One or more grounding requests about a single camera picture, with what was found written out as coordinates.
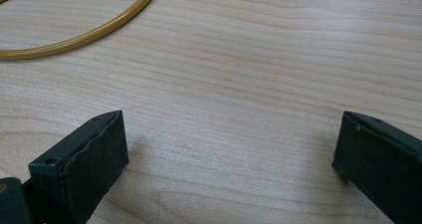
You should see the yellow rubber tube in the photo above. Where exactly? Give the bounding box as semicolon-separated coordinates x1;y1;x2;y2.
0;0;162;61

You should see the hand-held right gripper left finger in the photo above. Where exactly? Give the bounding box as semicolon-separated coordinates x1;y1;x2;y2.
21;110;130;224

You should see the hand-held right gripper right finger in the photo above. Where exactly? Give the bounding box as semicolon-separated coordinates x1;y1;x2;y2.
331;111;422;224

